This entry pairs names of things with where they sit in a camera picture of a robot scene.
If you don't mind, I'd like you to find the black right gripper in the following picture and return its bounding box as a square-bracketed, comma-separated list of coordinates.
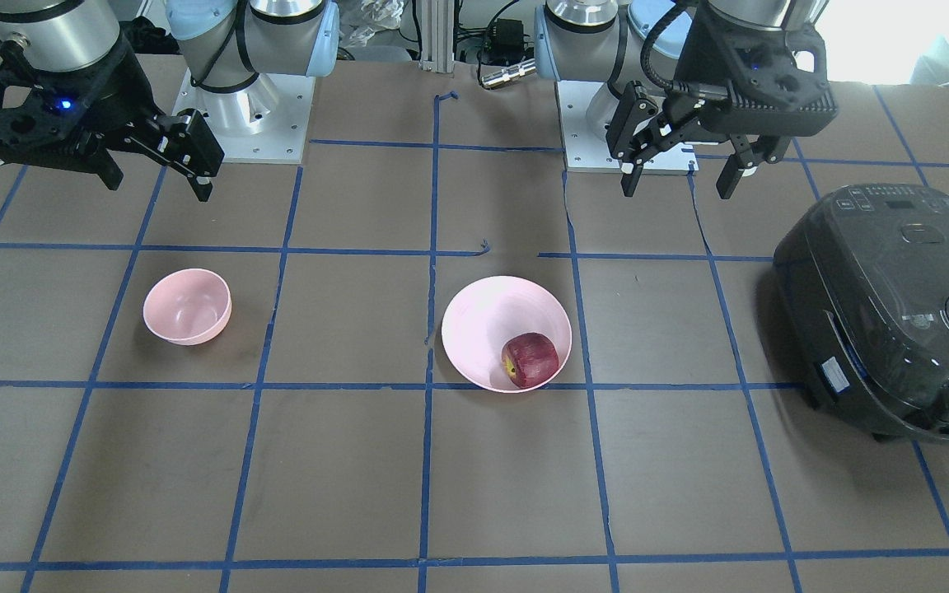
[0, 37, 225, 203]

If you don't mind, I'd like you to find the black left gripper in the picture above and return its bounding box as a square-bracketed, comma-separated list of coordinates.
[606, 7, 839, 200]

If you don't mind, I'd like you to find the small pink bowl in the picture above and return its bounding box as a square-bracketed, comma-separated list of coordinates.
[142, 268, 233, 346]

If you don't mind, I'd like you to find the red apple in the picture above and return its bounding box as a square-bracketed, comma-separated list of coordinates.
[501, 333, 561, 388]

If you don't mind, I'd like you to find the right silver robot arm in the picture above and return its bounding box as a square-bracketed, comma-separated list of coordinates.
[0, 1, 339, 202]

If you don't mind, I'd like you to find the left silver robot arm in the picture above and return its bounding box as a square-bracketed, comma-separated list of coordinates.
[535, 1, 839, 199]

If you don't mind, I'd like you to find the pink plate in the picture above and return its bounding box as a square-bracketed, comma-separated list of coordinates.
[440, 275, 573, 394]

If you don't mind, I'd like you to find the dark grey rice cooker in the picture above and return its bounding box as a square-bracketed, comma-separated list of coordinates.
[773, 184, 949, 446]

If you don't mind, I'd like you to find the aluminium frame post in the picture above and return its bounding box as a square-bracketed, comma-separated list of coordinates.
[415, 0, 458, 75]

